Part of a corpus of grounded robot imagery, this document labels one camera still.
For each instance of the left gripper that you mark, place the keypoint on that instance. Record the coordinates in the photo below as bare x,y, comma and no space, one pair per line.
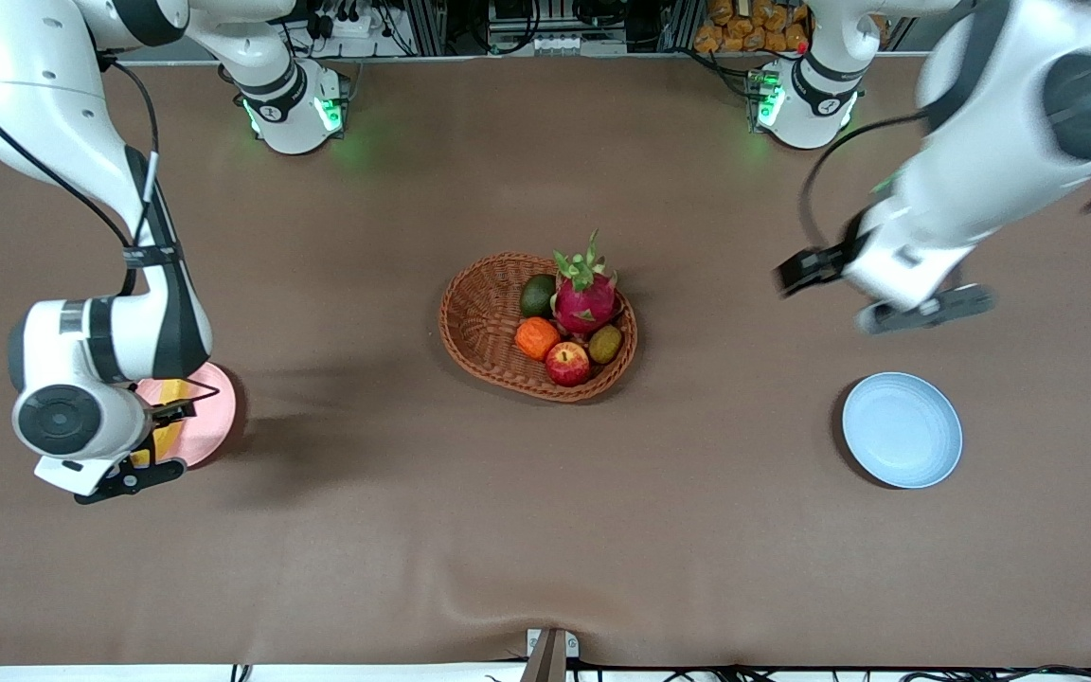
822,262

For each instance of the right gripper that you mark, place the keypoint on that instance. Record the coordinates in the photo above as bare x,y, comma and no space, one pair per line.
169,414

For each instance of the yellow banana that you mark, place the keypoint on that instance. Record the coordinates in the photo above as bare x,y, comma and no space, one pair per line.
169,438

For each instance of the red apple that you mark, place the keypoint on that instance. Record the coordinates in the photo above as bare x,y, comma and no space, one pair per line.
567,365

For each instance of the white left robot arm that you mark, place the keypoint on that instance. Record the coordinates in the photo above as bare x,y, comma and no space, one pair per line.
1000,133

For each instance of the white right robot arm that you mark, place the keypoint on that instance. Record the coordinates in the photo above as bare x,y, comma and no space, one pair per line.
34,85

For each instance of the pink plate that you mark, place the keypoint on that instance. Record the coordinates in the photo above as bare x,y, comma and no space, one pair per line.
209,417

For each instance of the light blue plate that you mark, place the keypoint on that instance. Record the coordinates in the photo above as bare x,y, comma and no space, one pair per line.
901,431

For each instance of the green-brown kiwi fruit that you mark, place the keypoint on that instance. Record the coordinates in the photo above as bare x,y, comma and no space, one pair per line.
605,345

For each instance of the pink dragon fruit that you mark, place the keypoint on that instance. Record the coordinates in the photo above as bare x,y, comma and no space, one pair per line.
586,303

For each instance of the orange snack bags pile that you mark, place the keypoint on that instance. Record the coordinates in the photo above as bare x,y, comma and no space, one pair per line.
744,28

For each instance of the dark green avocado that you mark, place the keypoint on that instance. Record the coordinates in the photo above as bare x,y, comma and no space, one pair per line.
536,297

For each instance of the orange fruit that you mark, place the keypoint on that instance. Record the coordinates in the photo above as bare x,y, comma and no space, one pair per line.
536,339

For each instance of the woven wicker basket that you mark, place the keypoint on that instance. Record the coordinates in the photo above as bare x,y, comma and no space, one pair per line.
479,327

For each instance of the table cover mat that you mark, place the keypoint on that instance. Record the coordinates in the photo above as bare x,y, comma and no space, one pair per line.
545,521

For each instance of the white power strip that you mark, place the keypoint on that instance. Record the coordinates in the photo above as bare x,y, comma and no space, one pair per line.
356,24

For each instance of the aluminium frame post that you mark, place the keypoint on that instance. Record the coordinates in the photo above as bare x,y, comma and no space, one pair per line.
427,24
683,24

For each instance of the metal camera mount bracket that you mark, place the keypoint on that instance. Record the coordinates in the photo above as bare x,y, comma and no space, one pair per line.
550,658

